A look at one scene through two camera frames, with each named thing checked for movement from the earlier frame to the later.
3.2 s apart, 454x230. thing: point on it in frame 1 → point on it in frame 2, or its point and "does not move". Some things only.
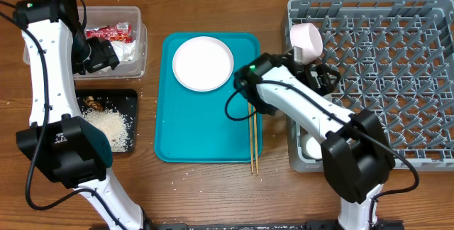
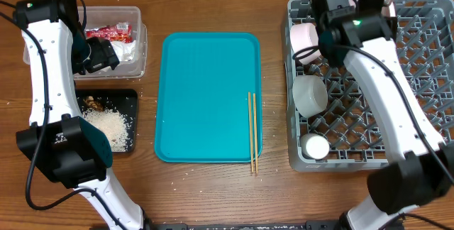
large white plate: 203,64 → 388,10
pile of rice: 114,126 does not move
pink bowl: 308,37 does not move
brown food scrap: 90,101 does not move
